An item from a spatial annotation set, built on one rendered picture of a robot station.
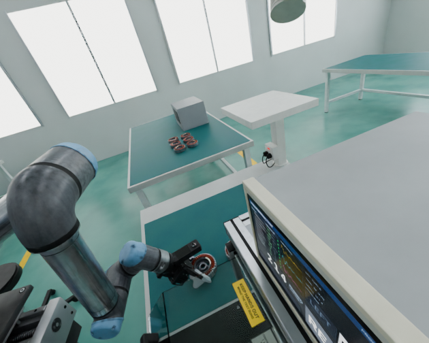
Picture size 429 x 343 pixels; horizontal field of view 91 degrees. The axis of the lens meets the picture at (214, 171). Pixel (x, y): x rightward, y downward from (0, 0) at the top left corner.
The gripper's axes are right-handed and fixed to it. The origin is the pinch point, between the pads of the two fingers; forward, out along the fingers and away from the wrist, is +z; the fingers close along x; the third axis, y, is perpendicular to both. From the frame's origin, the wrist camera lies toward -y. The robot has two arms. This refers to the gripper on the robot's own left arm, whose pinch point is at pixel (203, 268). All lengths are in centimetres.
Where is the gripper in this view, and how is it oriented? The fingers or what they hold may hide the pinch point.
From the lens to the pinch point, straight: 95.5
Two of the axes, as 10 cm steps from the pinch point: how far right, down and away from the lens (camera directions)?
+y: -5.9, 8.1, -0.5
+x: 5.3, 3.3, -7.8
